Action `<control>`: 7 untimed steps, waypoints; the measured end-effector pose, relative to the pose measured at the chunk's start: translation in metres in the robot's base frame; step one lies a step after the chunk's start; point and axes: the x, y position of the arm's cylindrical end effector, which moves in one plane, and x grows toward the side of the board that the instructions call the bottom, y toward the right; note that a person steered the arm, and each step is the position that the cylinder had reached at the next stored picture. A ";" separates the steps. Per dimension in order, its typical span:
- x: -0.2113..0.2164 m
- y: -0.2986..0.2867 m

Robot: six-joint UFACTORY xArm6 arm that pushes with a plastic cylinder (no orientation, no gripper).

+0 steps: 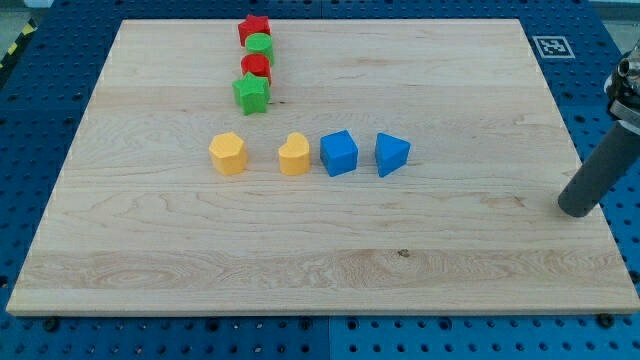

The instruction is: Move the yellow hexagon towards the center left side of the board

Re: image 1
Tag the blue triangle block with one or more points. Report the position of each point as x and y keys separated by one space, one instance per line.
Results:
x=391 y=153

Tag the white fiducial marker tag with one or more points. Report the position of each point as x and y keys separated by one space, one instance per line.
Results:
x=553 y=47

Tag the light wooden board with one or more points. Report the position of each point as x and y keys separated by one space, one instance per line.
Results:
x=140 y=223

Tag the green star block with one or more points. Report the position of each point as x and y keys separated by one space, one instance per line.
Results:
x=252 y=93

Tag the yellow heart block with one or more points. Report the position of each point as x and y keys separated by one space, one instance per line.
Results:
x=294 y=155

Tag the yellow black hazard tape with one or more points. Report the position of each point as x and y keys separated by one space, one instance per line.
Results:
x=18 y=46

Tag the yellow hexagon block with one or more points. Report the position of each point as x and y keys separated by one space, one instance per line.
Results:
x=228 y=153

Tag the blue cube block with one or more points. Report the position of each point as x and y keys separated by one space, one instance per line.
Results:
x=338 y=153

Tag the red star block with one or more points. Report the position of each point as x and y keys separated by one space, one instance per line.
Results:
x=253 y=24

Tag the green cylinder block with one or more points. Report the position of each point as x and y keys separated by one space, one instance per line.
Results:
x=260 y=43

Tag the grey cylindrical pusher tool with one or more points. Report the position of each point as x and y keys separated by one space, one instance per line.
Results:
x=607 y=163

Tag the red hexagon block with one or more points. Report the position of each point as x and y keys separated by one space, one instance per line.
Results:
x=257 y=64

